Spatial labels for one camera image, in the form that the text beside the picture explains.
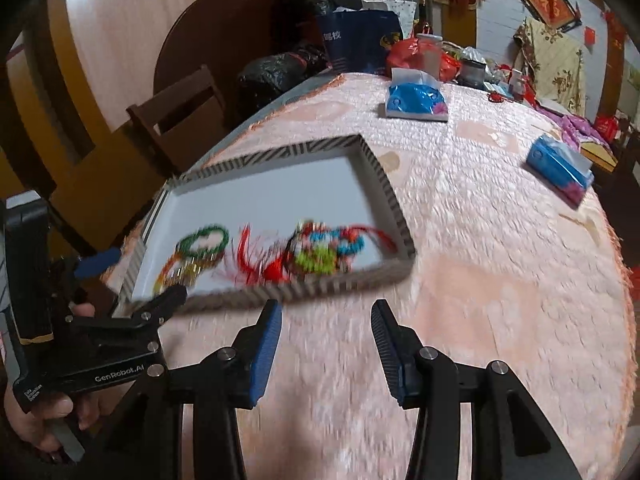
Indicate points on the metal pot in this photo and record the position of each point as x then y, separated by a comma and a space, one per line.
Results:
471, 71

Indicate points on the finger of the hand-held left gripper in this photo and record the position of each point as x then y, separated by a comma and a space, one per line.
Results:
97, 262
160, 302

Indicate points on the floral beige cloth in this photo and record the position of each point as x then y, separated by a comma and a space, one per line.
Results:
555, 70

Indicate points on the round wooden table top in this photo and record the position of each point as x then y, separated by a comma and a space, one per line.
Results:
210, 35

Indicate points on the pink quilted tablecloth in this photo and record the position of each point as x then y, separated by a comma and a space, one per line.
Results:
500, 285

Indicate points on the purple cloth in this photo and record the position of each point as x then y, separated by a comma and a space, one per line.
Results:
575, 125

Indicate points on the white paper bag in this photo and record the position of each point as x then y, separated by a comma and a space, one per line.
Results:
400, 12

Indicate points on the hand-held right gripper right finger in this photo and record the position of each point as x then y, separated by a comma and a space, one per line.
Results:
390, 355

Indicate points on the dark blue bag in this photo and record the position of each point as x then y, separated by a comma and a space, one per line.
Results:
360, 40

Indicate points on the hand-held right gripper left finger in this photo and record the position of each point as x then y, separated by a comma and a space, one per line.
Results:
265, 355

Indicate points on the red knot wall ornament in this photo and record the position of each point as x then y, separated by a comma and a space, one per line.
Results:
617, 25

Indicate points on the black plastic bag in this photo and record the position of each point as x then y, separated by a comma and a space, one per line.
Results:
272, 75
320, 0

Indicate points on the framed red wall ornament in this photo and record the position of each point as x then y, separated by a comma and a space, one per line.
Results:
547, 2

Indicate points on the pink jar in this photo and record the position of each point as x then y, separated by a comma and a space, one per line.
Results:
429, 57

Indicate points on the red plastic bag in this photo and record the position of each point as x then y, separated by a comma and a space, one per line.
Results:
405, 52

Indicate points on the red tassel knot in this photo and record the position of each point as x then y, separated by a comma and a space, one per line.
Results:
272, 270

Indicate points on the blue tissue pack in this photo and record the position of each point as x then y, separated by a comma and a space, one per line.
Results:
415, 100
557, 167

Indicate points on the striped jewelry box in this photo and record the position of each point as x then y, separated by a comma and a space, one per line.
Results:
280, 185

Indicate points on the person's left hand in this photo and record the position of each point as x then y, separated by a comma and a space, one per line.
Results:
35, 420

